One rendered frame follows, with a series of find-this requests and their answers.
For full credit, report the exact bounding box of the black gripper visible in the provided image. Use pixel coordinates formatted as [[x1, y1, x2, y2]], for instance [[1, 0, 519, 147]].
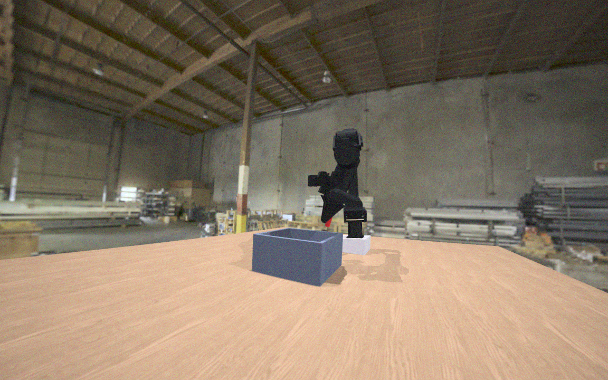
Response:
[[318, 168, 356, 223]]

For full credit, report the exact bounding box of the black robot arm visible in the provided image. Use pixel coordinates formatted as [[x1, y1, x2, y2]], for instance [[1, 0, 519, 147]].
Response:
[[308, 128, 367, 238]]

